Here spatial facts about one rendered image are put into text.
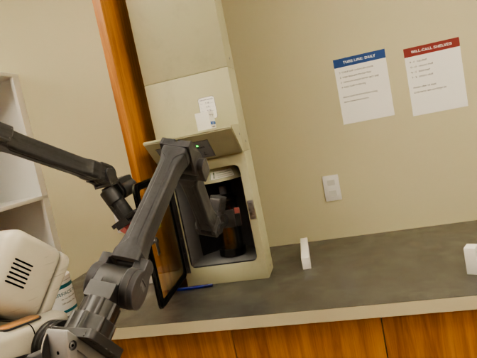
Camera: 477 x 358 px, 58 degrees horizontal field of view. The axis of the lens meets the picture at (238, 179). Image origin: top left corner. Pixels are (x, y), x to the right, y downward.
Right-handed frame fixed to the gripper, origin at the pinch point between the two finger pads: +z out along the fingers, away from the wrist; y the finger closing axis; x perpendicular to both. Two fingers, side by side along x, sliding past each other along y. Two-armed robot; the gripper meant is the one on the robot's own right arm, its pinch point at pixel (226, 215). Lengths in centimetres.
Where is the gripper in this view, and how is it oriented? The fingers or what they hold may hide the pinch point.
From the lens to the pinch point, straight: 168.5
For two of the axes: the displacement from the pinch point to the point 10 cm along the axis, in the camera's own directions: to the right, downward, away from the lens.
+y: -9.6, 1.5, 2.2
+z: 2.1, -0.8, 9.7
